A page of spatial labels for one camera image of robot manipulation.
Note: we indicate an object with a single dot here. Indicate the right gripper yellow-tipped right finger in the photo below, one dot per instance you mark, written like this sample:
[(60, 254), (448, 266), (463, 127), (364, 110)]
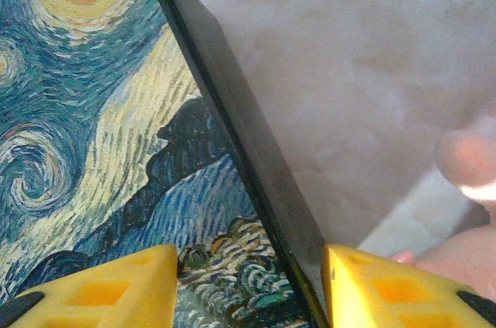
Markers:
[(387, 304)]

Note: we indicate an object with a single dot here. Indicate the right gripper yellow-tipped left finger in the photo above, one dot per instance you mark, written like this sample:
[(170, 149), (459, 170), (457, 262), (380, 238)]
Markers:
[(116, 304)]

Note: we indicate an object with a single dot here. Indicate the starry night print box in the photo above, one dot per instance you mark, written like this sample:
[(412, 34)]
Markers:
[(97, 111)]

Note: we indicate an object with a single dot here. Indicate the pink plush doll head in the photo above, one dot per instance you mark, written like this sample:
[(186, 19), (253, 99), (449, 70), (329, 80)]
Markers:
[(465, 157)]

